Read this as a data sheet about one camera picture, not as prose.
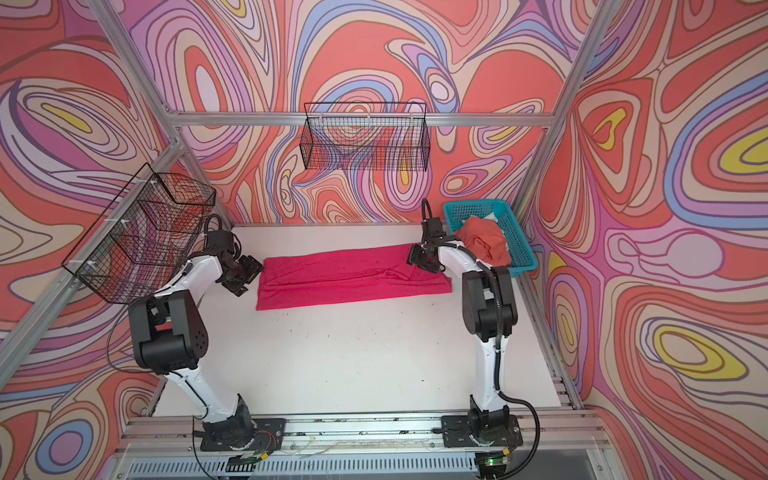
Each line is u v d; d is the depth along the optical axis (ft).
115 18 2.28
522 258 3.33
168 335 1.62
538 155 3.20
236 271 2.63
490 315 1.88
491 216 3.79
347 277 3.34
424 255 2.57
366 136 3.20
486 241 3.36
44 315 1.80
